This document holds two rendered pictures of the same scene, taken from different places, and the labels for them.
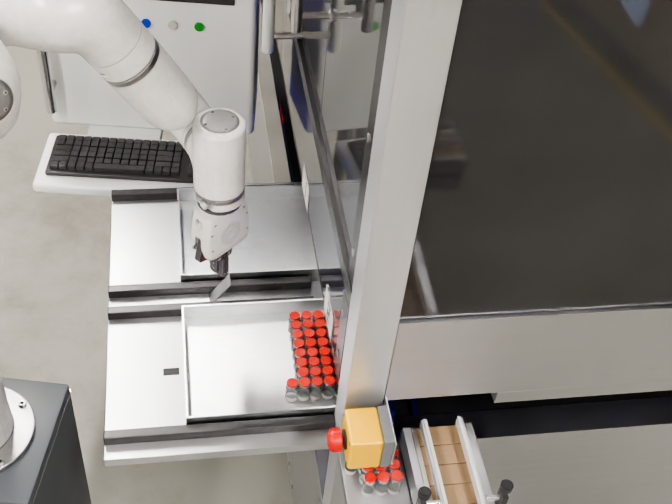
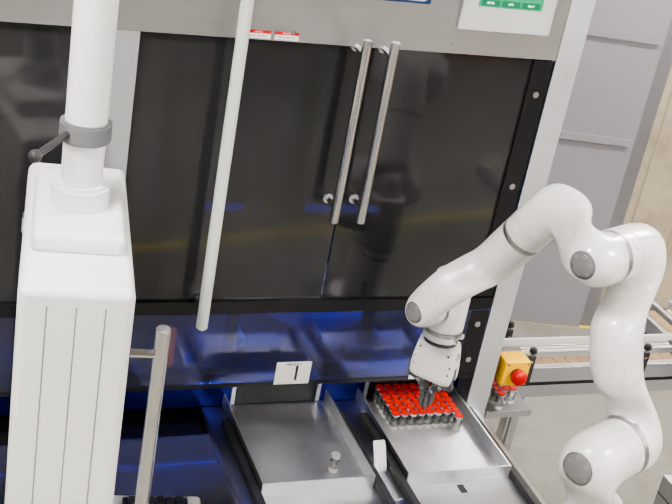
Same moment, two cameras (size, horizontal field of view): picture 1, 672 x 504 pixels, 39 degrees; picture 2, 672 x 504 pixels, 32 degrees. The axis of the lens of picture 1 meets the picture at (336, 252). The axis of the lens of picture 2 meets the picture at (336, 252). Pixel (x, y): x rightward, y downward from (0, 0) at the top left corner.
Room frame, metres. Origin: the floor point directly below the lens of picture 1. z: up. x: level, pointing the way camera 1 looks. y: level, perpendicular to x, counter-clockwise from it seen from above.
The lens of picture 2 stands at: (1.84, 2.37, 2.45)
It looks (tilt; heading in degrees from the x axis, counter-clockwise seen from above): 25 degrees down; 259
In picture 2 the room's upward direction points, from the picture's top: 11 degrees clockwise
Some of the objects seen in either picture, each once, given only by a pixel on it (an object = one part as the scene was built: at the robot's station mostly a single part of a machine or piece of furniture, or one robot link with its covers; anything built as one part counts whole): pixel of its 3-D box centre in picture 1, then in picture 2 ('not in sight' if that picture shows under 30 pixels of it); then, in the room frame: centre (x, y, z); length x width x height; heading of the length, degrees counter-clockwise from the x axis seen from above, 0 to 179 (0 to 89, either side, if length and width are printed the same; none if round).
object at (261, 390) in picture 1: (276, 359); (430, 431); (1.10, 0.09, 0.90); 0.34 x 0.26 x 0.04; 103
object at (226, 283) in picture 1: (194, 291); (387, 469); (1.24, 0.27, 0.91); 0.14 x 0.03 x 0.06; 104
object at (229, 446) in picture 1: (232, 303); (372, 463); (1.25, 0.19, 0.87); 0.70 x 0.48 x 0.02; 13
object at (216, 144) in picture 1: (218, 151); (449, 299); (1.17, 0.21, 1.32); 0.09 x 0.08 x 0.13; 36
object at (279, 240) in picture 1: (260, 232); (295, 439); (1.43, 0.16, 0.90); 0.34 x 0.26 x 0.04; 103
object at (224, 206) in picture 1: (218, 192); (443, 332); (1.17, 0.21, 1.24); 0.09 x 0.08 x 0.03; 145
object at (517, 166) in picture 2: (362, 194); (501, 226); (1.02, -0.03, 1.40); 0.05 x 0.01 x 0.80; 13
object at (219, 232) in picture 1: (219, 218); (436, 356); (1.17, 0.20, 1.18); 0.10 x 0.07 x 0.11; 145
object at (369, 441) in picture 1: (366, 437); (510, 366); (0.89, -0.08, 1.00); 0.08 x 0.07 x 0.07; 103
